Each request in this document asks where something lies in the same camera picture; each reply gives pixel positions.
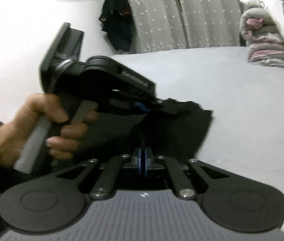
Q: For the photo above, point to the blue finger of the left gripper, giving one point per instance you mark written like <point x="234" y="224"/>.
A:
<point x="140" y="107"/>

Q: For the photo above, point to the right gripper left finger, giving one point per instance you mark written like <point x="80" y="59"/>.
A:
<point x="134" y="161"/>

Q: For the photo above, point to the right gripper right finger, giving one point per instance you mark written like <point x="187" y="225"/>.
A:
<point x="151" y="163"/>

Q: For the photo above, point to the black garment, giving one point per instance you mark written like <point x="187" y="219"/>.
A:
<point x="175" y="129"/>

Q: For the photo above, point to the black clothes hanging in corner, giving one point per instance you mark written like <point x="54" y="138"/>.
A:
<point x="117" y="20"/>

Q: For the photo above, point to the person's left hand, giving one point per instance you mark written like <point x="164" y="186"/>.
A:
<point x="24" y="135"/>

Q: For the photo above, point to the grey dotted curtain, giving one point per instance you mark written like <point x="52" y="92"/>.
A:
<point x="162" y="25"/>

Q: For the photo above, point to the grey bed sheet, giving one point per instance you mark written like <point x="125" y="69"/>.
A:
<point x="247" y="134"/>

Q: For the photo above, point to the folded pink white quilt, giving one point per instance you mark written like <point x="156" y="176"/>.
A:
<point x="262" y="28"/>

